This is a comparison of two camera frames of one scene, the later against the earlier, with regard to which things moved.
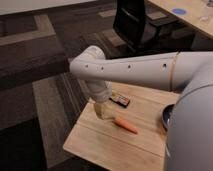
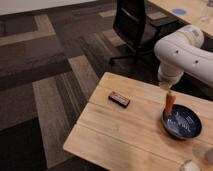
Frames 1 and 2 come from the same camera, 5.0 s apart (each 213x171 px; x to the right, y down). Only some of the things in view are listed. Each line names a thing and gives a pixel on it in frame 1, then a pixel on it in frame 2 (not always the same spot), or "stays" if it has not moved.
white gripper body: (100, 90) -> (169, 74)
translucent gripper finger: (99, 109) -> (165, 87)
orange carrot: (122, 123) -> (170, 100)
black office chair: (140, 33) stays
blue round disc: (179, 11) stays
